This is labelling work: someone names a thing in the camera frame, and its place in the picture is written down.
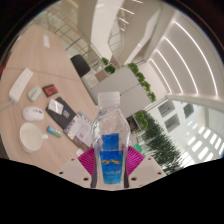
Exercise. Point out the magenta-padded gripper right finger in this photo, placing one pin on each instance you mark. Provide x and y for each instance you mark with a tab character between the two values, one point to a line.
146	170

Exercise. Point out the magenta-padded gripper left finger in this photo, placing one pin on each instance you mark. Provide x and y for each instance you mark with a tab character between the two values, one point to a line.
75	171

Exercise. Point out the clear blue-label water bottle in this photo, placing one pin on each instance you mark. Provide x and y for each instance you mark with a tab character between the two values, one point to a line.
111	133

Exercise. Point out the tall green hedge trees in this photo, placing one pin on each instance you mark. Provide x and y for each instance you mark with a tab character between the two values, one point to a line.
163	146

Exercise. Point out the open printed booklet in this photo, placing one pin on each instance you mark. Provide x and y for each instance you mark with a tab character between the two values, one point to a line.
80	128

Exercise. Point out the teal tube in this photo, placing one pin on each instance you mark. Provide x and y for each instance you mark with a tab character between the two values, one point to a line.
54	131

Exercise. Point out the bushy green plant on stand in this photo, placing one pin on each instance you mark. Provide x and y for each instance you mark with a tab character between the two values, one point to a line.
141	119

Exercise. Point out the black notebook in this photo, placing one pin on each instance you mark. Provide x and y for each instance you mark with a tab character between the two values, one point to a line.
60	120

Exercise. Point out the white flat pack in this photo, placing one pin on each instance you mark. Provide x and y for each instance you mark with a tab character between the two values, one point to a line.
55	106

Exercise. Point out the white computer mouse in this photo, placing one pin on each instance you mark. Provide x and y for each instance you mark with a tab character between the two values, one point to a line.
33	113

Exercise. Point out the red and black card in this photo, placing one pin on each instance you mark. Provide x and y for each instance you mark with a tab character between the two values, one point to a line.
50	90

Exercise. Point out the small grey-white mouse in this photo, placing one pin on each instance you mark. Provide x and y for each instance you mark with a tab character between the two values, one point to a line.
34	93

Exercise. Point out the green leafy planter row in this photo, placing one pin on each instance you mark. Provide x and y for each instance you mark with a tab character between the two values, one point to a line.
141	78

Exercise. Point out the white power strip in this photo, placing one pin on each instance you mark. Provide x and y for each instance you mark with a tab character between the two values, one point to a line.
20	85

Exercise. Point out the black chair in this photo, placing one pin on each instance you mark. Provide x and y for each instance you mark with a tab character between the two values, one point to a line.
80	65

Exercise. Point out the brown planter with plants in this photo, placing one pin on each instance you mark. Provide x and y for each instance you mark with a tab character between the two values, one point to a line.
108	68

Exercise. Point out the ceiling light strips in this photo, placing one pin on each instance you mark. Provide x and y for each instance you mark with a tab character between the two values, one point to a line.
196	50

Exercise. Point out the glass railing with handrail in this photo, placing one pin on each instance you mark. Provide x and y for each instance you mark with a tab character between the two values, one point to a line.
66	30

